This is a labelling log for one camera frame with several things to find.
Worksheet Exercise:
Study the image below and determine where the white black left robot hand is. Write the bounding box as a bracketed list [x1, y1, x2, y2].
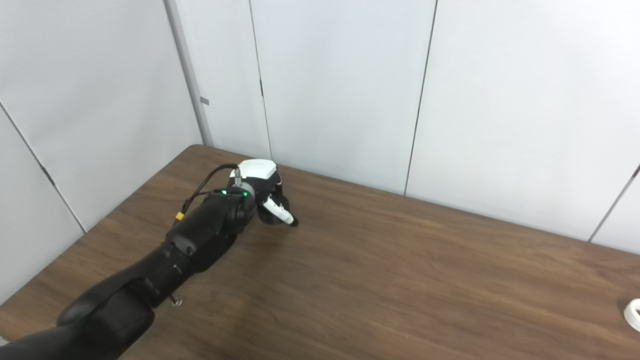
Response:
[227, 159, 299, 227]

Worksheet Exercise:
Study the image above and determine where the round black part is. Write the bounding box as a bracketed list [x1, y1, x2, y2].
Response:
[257, 192, 292, 226]

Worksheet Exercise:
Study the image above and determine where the white ring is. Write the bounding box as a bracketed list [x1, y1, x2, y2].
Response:
[623, 298, 640, 332]

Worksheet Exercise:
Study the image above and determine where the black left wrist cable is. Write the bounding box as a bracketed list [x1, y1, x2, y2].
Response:
[181, 163, 240, 222]

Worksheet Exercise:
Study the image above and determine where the gray wall post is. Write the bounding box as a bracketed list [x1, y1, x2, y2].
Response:
[163, 0, 214, 148]

